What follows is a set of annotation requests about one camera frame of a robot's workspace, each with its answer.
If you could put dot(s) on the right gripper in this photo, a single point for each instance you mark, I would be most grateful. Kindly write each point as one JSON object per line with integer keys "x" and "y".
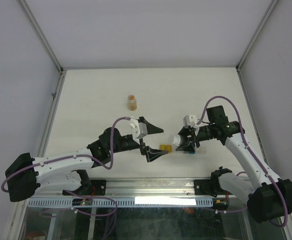
{"x": 185, "y": 132}

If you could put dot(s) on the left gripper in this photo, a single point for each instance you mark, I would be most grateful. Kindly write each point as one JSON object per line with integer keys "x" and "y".
{"x": 151, "y": 153}

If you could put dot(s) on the white pill bottle blue label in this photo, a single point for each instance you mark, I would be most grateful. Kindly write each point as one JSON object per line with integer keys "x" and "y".
{"x": 176, "y": 140}

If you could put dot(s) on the weekly pill organizer strip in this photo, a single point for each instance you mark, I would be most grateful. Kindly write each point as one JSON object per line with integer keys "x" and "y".
{"x": 170, "y": 148}

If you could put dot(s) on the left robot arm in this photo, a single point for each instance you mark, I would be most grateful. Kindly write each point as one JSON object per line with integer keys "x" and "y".
{"x": 100, "y": 153}

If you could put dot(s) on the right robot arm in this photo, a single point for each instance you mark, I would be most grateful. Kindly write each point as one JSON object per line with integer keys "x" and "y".
{"x": 265, "y": 194}

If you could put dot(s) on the clear glass jar gold lid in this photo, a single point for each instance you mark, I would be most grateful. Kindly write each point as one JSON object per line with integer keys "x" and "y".
{"x": 131, "y": 102}

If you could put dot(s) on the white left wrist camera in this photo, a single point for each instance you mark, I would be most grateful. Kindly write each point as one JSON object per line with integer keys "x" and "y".
{"x": 138, "y": 129}

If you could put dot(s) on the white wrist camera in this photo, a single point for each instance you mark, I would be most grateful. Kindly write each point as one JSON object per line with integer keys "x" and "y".
{"x": 190, "y": 121}
{"x": 138, "y": 129}

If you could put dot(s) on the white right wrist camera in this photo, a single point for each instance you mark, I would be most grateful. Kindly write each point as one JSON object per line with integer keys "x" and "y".
{"x": 190, "y": 121}

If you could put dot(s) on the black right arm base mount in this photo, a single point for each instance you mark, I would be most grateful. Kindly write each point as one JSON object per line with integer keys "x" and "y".
{"x": 212, "y": 187}

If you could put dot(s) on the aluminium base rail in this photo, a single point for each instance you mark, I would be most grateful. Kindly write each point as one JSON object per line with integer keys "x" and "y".
{"x": 116, "y": 188}

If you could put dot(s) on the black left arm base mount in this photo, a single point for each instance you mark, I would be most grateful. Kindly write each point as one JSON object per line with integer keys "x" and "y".
{"x": 96, "y": 187}

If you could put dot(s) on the white slotted cable duct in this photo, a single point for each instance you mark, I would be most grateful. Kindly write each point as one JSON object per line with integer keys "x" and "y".
{"x": 129, "y": 202}

